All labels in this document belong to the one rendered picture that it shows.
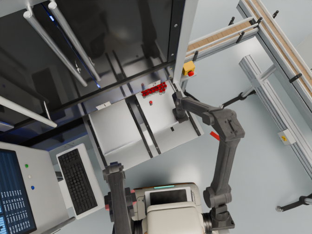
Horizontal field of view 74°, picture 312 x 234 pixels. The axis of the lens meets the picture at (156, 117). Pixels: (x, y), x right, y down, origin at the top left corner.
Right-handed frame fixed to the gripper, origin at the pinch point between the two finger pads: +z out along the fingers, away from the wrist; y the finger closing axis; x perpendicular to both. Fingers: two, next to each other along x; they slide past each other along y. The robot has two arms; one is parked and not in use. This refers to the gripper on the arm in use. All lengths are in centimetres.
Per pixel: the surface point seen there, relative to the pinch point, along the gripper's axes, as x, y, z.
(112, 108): 37.9, 26.1, -1.6
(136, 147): 33.0, -4.6, 3.1
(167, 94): -0.4, 19.8, -0.6
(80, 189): 76, -13, 9
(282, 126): -85, -26, 46
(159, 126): 13.8, 1.5, 2.0
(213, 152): -35, -16, 94
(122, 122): 35.3, 14.0, 0.1
